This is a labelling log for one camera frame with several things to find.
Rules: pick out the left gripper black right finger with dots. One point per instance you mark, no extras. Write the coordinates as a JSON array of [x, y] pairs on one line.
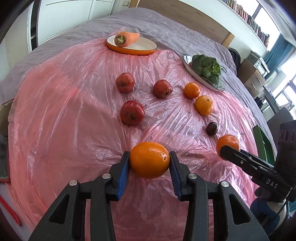
[[233, 220]]

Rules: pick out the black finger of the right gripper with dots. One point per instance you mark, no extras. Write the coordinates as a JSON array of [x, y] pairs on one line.
[[262, 173]]

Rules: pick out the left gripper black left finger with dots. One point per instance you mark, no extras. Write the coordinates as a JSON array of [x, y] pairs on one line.
[[65, 218]]

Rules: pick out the large orange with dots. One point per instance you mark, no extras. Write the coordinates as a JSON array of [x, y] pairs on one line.
[[149, 160]]

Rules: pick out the orange tangerine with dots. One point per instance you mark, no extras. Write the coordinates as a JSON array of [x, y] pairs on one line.
[[204, 105], [227, 140], [191, 90]]

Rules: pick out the dark purple plum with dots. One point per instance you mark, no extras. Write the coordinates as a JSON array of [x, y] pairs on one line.
[[212, 129]]

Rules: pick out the right hand blue glove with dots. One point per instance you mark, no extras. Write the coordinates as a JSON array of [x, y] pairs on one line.
[[275, 217]]

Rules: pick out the green box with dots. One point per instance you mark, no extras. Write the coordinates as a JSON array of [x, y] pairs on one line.
[[263, 144]]

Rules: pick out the pink plastic sheet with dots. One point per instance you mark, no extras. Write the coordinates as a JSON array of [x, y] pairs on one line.
[[65, 123]]

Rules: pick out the wooden nightstand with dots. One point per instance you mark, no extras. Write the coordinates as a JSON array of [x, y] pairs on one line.
[[251, 78]]

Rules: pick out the silver stereo device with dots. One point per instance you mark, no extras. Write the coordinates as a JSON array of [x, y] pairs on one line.
[[258, 62]]

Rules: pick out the blue curtain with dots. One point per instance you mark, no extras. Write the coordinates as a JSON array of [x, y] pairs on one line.
[[280, 52]]

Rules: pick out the black backpack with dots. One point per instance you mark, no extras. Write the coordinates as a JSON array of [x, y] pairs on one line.
[[236, 58]]

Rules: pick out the green bok choy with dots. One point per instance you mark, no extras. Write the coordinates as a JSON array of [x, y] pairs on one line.
[[207, 68]]

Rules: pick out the row of books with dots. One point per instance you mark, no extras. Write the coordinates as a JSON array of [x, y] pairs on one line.
[[248, 11]]

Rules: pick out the orange rimmed white dish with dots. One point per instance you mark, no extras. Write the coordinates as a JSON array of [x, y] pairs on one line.
[[142, 46]]

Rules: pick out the orange carrot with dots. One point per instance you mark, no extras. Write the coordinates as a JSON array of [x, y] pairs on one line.
[[124, 39]]

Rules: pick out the grey purple bed sheet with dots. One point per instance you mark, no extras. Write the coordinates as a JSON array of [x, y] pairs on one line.
[[166, 33]]

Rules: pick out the wooden headboard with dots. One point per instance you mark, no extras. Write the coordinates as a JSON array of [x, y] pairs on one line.
[[190, 17]]

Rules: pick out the white wardrobe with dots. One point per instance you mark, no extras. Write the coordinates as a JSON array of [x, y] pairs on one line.
[[48, 19]]

